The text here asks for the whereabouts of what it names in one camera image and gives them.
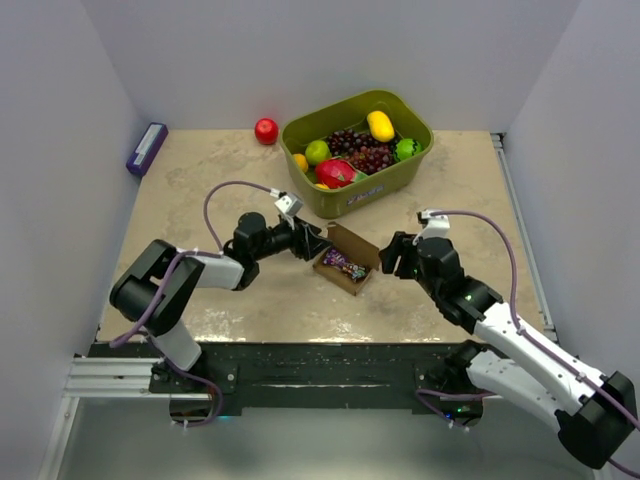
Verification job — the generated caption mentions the purple candy bar wrapper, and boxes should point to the purple candy bar wrapper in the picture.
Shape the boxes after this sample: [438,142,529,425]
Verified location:
[322,248,369,283]

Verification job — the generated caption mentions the red apple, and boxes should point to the red apple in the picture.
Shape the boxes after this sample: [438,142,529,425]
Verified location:
[254,117,279,145]

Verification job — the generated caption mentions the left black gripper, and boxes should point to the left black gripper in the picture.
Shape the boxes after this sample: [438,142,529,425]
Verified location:
[253,215,332,263]

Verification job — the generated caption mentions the small orange fruit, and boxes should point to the small orange fruit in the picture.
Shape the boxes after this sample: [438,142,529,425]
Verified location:
[293,153,309,173]

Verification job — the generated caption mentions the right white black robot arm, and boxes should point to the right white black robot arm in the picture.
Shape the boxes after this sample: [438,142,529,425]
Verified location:
[380,232,639,470]

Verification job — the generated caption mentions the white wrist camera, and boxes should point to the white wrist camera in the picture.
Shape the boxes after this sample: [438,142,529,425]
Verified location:
[412,209,450,246]
[274,192,304,217]

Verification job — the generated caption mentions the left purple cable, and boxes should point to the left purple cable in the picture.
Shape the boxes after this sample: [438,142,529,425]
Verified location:
[108,180,281,350]

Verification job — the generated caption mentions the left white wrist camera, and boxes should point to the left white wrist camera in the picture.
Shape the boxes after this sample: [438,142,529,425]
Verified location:
[274,192,304,217]

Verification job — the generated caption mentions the yellow mango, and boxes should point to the yellow mango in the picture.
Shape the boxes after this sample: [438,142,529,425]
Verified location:
[366,110,395,143]

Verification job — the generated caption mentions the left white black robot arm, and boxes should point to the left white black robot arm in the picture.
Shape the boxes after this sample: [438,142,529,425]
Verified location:
[109,212,332,392]

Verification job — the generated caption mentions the green lime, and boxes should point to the green lime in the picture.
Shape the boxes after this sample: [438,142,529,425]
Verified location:
[304,140,332,167]

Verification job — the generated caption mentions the purple white rectangular box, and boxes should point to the purple white rectangular box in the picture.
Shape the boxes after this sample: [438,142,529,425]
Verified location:
[126,122,169,178]

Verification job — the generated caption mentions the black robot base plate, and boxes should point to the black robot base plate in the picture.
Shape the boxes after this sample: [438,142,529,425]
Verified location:
[87,338,504,419]

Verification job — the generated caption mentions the dark purple grape bunch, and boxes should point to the dark purple grape bunch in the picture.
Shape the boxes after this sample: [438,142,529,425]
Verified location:
[325,129,397,175]

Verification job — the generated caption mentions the red dragon fruit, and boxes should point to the red dragon fruit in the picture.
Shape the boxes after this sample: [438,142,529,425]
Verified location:
[314,158,358,189]

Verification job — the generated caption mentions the brown cardboard paper box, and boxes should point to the brown cardboard paper box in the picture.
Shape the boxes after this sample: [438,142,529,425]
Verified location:
[313,222,380,296]

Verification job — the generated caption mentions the olive green plastic bin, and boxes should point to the olive green plastic bin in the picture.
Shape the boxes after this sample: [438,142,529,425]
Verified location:
[279,90,434,219]

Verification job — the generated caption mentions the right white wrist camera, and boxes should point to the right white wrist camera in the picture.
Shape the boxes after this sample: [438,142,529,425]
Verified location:
[412,209,450,246]

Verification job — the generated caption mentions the small green watermelon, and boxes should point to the small green watermelon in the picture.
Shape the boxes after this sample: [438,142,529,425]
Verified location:
[393,138,423,163]

